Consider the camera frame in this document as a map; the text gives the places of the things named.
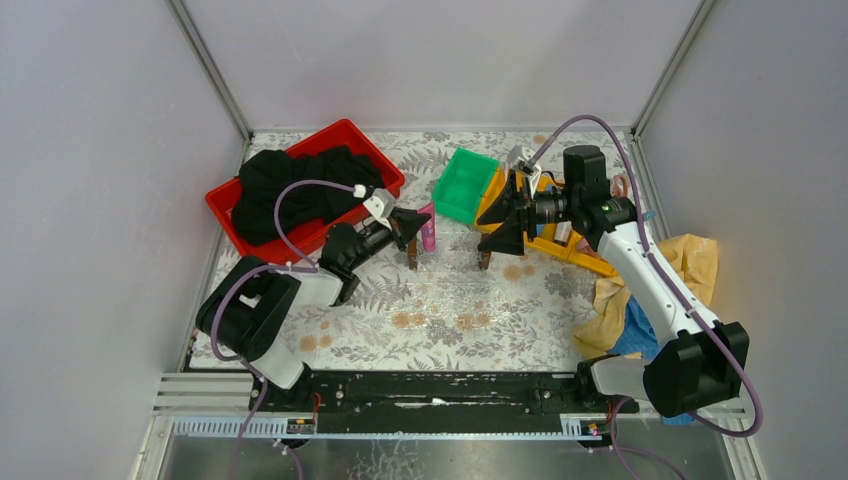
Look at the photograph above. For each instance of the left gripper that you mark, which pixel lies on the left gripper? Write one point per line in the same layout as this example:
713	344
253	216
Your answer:
395	226

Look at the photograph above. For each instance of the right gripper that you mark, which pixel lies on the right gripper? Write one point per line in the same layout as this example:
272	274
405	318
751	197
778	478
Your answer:
508	237

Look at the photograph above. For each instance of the pink toothpaste tube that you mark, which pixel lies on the pink toothpaste tube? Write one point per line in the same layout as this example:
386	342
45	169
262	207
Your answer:
428	230

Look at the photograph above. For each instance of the clear acrylic toiletry tray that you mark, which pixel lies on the clear acrylic toiletry tray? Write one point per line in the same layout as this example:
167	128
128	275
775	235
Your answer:
459	252

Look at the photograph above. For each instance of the white toothpaste tube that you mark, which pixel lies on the white toothpaste tube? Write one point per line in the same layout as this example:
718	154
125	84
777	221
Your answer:
562	233

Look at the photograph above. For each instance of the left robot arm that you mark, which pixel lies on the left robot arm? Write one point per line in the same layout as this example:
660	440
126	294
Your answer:
246	312

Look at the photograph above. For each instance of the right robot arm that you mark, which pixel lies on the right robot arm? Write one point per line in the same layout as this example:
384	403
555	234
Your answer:
700	361

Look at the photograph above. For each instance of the orange bin with toothpastes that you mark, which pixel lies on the orange bin with toothpastes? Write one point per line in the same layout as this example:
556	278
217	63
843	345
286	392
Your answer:
543	242

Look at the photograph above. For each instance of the green plastic bin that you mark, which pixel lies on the green plastic bin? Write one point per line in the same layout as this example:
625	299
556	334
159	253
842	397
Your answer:
460	189

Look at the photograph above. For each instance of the black cloth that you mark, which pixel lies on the black cloth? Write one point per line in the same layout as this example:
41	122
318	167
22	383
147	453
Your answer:
258	213

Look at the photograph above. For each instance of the blue cloth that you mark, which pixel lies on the blue cloth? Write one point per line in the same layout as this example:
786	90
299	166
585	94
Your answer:
638	337

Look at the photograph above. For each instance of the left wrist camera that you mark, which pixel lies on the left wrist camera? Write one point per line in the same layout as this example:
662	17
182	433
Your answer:
378	202

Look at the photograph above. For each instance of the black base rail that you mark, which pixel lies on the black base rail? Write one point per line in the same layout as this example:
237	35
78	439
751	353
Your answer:
428	403

